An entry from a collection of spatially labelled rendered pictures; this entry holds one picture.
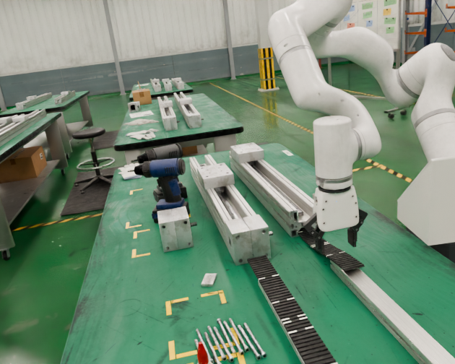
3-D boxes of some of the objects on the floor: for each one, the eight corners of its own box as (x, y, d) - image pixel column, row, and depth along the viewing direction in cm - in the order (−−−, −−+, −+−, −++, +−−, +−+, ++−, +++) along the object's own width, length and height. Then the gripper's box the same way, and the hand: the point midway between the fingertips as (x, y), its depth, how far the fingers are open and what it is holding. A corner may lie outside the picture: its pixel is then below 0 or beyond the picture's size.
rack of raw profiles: (398, 73, 1144) (399, -14, 1074) (427, 68, 1156) (431, -17, 1086) (491, 80, 834) (501, -41, 765) (530, 74, 847) (544, -45, 777)
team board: (318, 112, 732) (313, -8, 671) (339, 107, 755) (335, -10, 693) (388, 120, 607) (390, -26, 545) (411, 113, 629) (414, -28, 567)
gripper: (360, 171, 102) (360, 235, 108) (293, 183, 99) (297, 248, 105) (376, 180, 95) (376, 248, 101) (305, 193, 92) (310, 262, 98)
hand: (336, 243), depth 103 cm, fingers open, 8 cm apart
